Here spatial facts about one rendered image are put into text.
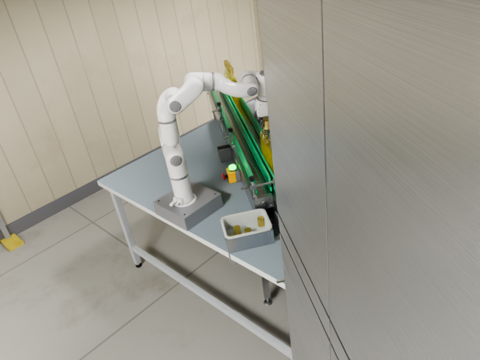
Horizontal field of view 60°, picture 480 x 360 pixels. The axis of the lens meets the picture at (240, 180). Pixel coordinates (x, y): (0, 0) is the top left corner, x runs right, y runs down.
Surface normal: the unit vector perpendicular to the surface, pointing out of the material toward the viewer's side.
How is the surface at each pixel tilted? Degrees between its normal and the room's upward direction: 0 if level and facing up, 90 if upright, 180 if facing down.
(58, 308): 0
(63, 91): 90
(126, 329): 0
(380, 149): 90
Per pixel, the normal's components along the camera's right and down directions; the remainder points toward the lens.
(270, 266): -0.13, -0.85
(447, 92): -0.97, 0.21
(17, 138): 0.72, 0.28
